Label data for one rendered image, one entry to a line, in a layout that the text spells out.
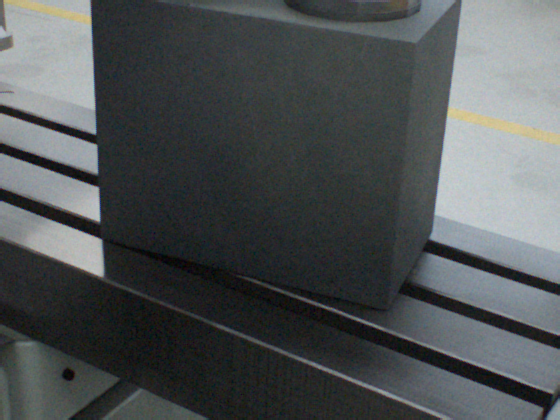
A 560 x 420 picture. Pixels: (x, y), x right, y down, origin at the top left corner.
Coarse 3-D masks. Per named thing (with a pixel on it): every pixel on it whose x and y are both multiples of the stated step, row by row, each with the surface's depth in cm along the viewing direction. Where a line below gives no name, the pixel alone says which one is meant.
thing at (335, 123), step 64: (128, 0) 65; (192, 0) 64; (256, 0) 65; (320, 0) 61; (384, 0) 61; (448, 0) 67; (128, 64) 67; (192, 64) 65; (256, 64) 63; (320, 64) 61; (384, 64) 60; (448, 64) 69; (128, 128) 69; (192, 128) 67; (256, 128) 65; (320, 128) 63; (384, 128) 62; (128, 192) 71; (192, 192) 69; (256, 192) 67; (320, 192) 65; (384, 192) 63; (192, 256) 71; (256, 256) 69; (320, 256) 67; (384, 256) 65
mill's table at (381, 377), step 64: (0, 128) 91; (64, 128) 93; (0, 192) 82; (64, 192) 81; (0, 256) 75; (64, 256) 72; (128, 256) 72; (448, 256) 76; (512, 256) 75; (0, 320) 78; (64, 320) 74; (128, 320) 70; (192, 320) 66; (256, 320) 66; (320, 320) 68; (384, 320) 66; (448, 320) 67; (512, 320) 68; (192, 384) 69; (256, 384) 65; (320, 384) 62; (384, 384) 60; (448, 384) 61; (512, 384) 62
